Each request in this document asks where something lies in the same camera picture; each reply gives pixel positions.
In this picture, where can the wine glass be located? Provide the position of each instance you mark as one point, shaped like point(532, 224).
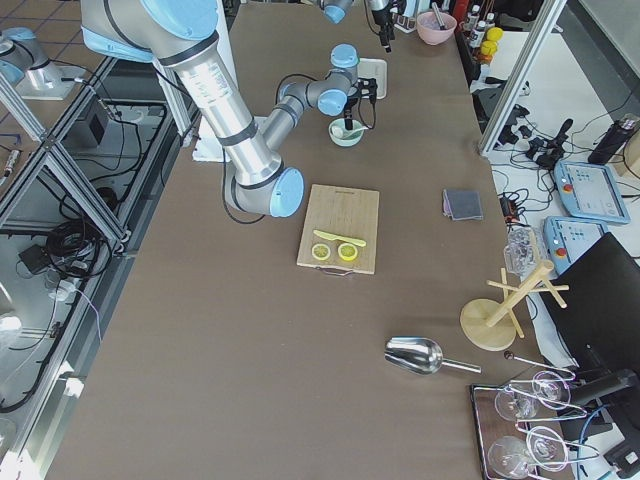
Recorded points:
point(514, 458)
point(523, 399)

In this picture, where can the light green bowl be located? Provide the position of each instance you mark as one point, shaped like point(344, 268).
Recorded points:
point(345, 142)

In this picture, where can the aluminium frame post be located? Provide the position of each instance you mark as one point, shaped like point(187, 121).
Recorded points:
point(543, 26)

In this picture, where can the lemon slice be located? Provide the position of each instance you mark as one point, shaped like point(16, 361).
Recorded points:
point(321, 251)

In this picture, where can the yellow plastic knife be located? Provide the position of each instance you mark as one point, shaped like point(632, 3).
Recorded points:
point(336, 237)

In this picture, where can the wooden mug tree stand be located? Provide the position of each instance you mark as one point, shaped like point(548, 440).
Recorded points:
point(492, 325)

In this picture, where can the metal scoop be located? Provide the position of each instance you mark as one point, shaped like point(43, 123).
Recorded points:
point(422, 356)

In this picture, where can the grey folded cloth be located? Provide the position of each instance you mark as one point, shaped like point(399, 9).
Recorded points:
point(462, 204)

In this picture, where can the cream rabbit tray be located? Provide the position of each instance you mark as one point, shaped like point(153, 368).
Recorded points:
point(374, 68)

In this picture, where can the lemon half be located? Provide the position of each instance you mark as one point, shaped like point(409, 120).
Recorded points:
point(347, 252)

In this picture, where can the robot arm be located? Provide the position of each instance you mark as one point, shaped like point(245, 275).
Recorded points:
point(336, 10)
point(183, 37)

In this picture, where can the clear glass dish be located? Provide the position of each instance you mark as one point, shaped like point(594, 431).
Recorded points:
point(524, 249)

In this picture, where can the black monitor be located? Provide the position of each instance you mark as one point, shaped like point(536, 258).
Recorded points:
point(600, 324)

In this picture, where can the pink bowl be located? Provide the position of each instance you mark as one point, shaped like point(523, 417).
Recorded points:
point(429, 29)

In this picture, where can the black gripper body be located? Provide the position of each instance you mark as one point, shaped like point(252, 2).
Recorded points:
point(379, 16)
point(350, 104)

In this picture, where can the blue teach pendant upper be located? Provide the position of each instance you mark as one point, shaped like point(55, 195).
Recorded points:
point(590, 191)

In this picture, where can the white ceramic spoon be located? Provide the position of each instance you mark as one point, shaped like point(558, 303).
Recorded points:
point(354, 133)

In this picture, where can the blue teach pendant lower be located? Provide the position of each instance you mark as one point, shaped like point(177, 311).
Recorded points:
point(568, 238)

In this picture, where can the blue teach pendant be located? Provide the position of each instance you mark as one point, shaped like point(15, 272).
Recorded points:
point(590, 191)
point(568, 238)

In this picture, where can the bamboo cutting board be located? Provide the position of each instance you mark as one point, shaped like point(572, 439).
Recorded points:
point(345, 211)

